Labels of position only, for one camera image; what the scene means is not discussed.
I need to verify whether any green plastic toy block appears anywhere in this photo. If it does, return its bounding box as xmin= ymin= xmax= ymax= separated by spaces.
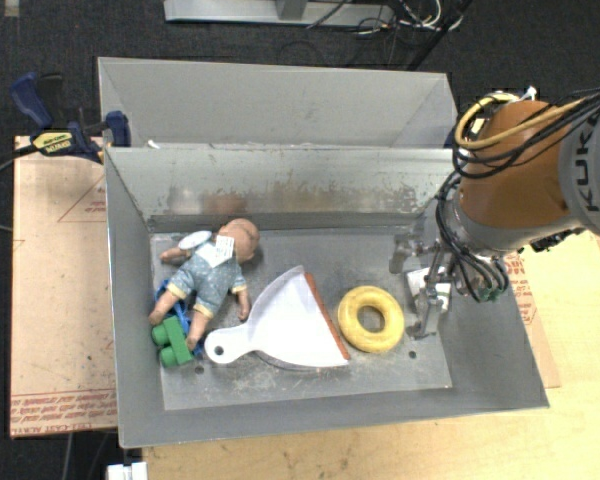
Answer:
xmin=150 ymin=316 xmax=196 ymax=368

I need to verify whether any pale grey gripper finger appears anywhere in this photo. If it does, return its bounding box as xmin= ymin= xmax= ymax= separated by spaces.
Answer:
xmin=411 ymin=282 xmax=453 ymax=340
xmin=389 ymin=231 xmax=434 ymax=294

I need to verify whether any blue plastic toy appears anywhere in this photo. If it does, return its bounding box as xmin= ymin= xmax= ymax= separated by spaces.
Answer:
xmin=153 ymin=278 xmax=207 ymax=360

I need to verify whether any yellow ring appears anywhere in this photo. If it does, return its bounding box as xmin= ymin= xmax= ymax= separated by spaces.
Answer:
xmin=336 ymin=285 xmax=406 ymax=354

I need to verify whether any baby doll in blue clothes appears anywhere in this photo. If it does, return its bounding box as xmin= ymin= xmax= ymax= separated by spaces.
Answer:
xmin=147 ymin=217 xmax=262 ymax=352

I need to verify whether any white dustpan with red-brown edge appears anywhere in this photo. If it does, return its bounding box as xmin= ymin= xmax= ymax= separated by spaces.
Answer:
xmin=203 ymin=264 xmax=352 ymax=369

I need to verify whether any grey metal bin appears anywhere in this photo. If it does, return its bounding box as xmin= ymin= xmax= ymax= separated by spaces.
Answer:
xmin=97 ymin=56 xmax=551 ymax=449

